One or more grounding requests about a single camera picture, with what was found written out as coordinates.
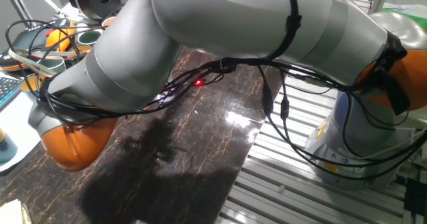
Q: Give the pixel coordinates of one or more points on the green cloth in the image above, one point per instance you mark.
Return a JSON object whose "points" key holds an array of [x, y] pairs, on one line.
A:
{"points": [[410, 14]]}

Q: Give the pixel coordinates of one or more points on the black computer keyboard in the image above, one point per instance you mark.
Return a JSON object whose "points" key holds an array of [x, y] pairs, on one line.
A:
{"points": [[8, 89]]}

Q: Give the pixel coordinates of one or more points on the light green ceramic cup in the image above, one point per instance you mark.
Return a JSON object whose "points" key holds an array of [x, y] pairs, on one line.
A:
{"points": [[55, 63]]}

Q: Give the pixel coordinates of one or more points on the grey-green ceramic mug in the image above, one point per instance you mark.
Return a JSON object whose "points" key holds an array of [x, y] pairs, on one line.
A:
{"points": [[90, 37]]}

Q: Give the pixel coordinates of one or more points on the blue cup yellow inside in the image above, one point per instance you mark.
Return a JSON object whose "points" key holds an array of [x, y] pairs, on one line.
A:
{"points": [[30, 84]]}

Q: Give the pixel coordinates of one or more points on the teal cup tan band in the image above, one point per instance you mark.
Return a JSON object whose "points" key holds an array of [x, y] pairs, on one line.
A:
{"points": [[6, 149]]}

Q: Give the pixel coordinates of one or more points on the black filament spool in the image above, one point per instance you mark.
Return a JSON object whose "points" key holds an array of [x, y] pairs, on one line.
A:
{"points": [[83, 0]]}

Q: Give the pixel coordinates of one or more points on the black orange teach pendant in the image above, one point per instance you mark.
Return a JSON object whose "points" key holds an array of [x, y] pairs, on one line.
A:
{"points": [[20, 42]]}

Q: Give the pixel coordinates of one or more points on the dark marble pattern mat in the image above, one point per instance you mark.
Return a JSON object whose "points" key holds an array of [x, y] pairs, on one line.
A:
{"points": [[200, 134]]}

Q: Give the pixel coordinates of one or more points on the white paper sheet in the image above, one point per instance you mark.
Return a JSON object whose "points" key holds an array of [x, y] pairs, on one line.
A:
{"points": [[13, 124]]}

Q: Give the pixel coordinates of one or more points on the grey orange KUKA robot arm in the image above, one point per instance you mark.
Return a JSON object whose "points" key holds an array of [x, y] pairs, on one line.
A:
{"points": [[200, 17]]}

